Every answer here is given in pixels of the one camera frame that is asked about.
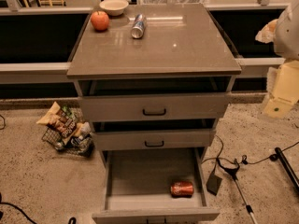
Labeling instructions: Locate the plastic water bottle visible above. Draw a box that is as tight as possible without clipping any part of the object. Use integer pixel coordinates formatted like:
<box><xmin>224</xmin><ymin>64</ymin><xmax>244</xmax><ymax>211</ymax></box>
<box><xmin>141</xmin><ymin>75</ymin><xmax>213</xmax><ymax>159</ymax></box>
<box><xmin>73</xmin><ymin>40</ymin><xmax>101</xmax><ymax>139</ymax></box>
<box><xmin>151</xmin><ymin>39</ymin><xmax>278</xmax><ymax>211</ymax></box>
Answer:
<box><xmin>54</xmin><ymin>136</ymin><xmax>93</xmax><ymax>153</ymax></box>

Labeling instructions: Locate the grey open bottom drawer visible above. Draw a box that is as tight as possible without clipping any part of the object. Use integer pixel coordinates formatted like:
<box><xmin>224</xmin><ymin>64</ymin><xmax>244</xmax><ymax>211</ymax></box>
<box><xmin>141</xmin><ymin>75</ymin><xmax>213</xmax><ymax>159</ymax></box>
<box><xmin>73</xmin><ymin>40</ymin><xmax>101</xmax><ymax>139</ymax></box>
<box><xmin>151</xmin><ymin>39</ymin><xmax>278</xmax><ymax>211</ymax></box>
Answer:
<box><xmin>93</xmin><ymin>148</ymin><xmax>220</xmax><ymax>224</ymax></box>

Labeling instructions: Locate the black grabber stick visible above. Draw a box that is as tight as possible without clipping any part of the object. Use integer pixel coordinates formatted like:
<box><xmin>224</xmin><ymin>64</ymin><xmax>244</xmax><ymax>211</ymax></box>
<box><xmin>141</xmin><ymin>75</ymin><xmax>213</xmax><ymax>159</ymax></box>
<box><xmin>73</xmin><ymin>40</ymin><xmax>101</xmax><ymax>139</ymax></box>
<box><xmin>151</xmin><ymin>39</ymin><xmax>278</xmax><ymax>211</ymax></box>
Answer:
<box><xmin>216</xmin><ymin>158</ymin><xmax>258</xmax><ymax>224</ymax></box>

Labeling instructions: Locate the brown chip bag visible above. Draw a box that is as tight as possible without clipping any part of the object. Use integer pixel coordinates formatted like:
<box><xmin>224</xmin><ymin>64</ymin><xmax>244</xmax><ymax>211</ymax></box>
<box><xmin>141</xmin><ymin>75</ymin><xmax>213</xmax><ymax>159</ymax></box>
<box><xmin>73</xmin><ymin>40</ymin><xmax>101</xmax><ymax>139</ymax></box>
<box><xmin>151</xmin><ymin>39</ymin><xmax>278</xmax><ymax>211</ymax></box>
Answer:
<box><xmin>36</xmin><ymin>102</ymin><xmax>78</xmax><ymax>138</ymax></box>

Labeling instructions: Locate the black power adapter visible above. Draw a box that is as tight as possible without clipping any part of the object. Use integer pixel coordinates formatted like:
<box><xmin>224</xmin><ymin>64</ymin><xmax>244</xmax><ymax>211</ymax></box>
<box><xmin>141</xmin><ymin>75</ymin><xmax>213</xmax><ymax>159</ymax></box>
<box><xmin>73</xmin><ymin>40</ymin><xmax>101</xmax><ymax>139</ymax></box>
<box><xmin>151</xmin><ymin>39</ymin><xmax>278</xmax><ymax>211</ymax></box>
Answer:
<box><xmin>206</xmin><ymin>172</ymin><xmax>222</xmax><ymax>195</ymax></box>

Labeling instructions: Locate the black cable floor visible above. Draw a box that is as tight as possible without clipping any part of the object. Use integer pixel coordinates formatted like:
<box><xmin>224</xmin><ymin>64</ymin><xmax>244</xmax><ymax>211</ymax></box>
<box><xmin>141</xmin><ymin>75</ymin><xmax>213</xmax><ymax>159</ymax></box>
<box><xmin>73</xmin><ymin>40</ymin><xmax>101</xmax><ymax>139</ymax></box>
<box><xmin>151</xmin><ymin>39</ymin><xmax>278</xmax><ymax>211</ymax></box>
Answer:
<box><xmin>0</xmin><ymin>192</ymin><xmax>78</xmax><ymax>224</ymax></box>
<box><xmin>201</xmin><ymin>134</ymin><xmax>299</xmax><ymax>166</ymax></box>

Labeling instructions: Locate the red apple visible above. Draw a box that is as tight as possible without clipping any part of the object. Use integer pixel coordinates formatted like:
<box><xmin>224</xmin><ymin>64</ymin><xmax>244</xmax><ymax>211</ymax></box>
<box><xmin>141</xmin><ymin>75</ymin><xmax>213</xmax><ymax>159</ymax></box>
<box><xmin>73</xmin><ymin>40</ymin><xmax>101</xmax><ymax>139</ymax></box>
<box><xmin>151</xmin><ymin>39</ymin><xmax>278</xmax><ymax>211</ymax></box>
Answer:
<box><xmin>91</xmin><ymin>11</ymin><xmax>109</xmax><ymax>31</ymax></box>

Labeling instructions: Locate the red coke can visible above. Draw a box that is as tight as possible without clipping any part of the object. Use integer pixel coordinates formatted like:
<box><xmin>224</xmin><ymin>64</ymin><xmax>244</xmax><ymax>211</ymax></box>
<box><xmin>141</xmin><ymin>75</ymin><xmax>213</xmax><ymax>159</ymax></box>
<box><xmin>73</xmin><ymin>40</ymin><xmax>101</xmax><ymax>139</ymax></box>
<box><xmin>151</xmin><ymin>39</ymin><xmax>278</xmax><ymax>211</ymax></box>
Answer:
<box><xmin>170</xmin><ymin>181</ymin><xmax>194</xmax><ymax>197</ymax></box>

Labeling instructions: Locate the grey middle drawer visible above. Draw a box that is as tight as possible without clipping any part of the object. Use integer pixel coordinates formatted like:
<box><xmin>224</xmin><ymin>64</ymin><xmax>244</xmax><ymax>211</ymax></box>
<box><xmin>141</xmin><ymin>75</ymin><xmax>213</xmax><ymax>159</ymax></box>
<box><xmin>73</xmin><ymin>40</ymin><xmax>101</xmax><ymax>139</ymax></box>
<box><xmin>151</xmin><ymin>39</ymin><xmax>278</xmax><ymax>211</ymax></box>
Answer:
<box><xmin>92</xmin><ymin>129</ymin><xmax>216</xmax><ymax>150</ymax></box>

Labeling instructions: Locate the black cable left floor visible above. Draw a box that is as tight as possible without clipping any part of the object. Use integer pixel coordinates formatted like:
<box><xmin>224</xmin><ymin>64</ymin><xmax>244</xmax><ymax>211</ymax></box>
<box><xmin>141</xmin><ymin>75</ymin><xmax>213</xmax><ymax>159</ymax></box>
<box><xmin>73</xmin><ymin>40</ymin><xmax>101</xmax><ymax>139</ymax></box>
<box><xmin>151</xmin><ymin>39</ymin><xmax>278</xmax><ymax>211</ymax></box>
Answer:
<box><xmin>0</xmin><ymin>192</ymin><xmax>78</xmax><ymax>224</ymax></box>

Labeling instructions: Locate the grey top drawer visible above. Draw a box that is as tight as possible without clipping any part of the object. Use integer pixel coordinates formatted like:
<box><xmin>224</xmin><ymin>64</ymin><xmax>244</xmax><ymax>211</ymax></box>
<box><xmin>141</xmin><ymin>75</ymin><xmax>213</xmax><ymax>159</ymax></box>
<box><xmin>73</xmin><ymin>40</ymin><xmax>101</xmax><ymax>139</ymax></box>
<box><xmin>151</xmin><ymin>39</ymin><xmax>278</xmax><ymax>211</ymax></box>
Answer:
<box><xmin>78</xmin><ymin>93</ymin><xmax>229</xmax><ymax>121</ymax></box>

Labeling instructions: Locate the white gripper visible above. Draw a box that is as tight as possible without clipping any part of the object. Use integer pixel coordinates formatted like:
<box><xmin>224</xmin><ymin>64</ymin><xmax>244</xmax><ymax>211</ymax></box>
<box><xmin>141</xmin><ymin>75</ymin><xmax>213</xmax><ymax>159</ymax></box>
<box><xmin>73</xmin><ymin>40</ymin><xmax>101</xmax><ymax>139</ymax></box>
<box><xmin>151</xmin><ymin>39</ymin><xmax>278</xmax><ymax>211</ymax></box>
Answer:
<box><xmin>255</xmin><ymin>20</ymin><xmax>299</xmax><ymax>119</ymax></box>

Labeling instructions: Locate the grey drawer cabinet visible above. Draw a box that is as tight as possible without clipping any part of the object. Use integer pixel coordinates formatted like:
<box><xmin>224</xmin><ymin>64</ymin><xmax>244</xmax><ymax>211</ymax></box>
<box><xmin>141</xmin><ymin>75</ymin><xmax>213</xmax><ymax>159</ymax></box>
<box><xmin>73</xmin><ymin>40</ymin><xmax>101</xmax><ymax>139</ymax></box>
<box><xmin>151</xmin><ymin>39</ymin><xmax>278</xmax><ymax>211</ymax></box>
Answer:
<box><xmin>66</xmin><ymin>3</ymin><xmax>243</xmax><ymax>161</ymax></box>

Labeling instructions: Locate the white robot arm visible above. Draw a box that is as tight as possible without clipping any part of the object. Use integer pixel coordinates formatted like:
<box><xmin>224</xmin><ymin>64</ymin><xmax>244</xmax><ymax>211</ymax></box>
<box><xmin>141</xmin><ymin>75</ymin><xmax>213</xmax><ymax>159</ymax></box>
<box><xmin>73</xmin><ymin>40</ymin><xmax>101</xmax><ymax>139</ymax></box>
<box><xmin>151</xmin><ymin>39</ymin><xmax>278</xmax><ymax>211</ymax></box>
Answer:
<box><xmin>255</xmin><ymin>0</ymin><xmax>299</xmax><ymax>119</ymax></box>

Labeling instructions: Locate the black wire basket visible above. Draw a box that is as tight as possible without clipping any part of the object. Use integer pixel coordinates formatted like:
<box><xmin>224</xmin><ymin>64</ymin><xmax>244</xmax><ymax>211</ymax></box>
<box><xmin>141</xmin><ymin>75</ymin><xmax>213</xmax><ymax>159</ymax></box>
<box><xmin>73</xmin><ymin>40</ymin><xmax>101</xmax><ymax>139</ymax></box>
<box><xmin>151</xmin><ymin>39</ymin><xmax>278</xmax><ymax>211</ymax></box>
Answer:
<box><xmin>41</xmin><ymin>107</ymin><xmax>94</xmax><ymax>158</ymax></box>

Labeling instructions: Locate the white bowl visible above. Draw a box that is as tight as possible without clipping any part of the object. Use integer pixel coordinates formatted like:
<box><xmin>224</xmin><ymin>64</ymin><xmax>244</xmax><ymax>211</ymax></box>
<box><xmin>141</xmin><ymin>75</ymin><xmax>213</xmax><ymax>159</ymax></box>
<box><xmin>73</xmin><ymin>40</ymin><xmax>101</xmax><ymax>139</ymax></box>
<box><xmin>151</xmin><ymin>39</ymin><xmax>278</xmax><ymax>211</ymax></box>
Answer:
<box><xmin>99</xmin><ymin>0</ymin><xmax>129</xmax><ymax>16</ymax></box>

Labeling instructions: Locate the blue silver soda can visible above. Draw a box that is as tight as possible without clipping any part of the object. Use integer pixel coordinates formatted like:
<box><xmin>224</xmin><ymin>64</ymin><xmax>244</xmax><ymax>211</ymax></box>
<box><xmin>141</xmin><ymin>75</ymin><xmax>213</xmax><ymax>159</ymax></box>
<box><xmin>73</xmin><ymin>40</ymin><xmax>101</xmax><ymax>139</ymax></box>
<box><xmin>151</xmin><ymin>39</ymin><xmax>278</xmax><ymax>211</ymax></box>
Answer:
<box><xmin>131</xmin><ymin>14</ymin><xmax>147</xmax><ymax>39</ymax></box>

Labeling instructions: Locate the black pole on floor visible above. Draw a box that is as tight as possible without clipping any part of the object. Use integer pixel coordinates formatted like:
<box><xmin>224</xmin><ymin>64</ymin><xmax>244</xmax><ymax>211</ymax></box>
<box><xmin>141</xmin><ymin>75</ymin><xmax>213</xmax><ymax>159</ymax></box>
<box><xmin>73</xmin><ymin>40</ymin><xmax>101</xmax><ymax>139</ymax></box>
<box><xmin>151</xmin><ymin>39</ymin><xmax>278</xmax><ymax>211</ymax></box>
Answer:
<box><xmin>270</xmin><ymin>147</ymin><xmax>299</xmax><ymax>192</ymax></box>

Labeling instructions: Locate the black cable right floor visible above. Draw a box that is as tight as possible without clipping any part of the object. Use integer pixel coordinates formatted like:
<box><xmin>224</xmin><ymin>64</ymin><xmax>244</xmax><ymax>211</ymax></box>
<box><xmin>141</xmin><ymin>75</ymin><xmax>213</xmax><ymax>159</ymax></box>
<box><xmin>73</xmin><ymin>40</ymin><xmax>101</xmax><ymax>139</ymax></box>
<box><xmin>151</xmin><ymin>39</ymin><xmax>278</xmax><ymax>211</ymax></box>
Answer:
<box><xmin>201</xmin><ymin>134</ymin><xmax>299</xmax><ymax>166</ymax></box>

